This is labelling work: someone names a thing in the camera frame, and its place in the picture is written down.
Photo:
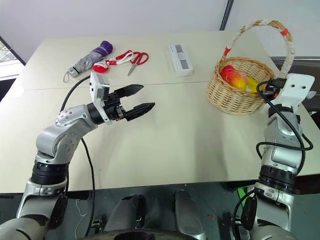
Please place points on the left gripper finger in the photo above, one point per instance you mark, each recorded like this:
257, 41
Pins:
141, 108
131, 89

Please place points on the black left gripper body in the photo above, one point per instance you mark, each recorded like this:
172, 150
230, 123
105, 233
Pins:
113, 107

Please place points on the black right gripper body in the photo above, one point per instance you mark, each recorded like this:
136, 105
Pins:
272, 88

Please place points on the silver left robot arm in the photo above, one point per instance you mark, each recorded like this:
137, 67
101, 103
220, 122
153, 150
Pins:
62, 140

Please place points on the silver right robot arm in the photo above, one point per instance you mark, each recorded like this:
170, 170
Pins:
282, 155

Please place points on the yellow banana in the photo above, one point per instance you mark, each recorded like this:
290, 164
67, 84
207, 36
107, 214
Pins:
252, 86

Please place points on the pink peach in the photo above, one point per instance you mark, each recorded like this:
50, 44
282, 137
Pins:
244, 77

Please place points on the red and yellow mango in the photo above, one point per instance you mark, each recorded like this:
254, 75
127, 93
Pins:
231, 75

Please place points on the white box with grey panels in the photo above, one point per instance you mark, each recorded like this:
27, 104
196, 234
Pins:
183, 72

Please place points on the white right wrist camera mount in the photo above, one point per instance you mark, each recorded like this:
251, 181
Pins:
297, 92

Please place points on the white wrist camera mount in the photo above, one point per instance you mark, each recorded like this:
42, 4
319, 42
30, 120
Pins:
297, 92
97, 85

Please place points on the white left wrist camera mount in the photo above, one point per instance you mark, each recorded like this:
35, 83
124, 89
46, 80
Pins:
97, 85

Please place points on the black wall pillar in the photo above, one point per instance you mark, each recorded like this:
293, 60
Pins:
226, 15

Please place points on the black window frame bar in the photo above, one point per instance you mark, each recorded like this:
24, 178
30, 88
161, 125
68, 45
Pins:
12, 50

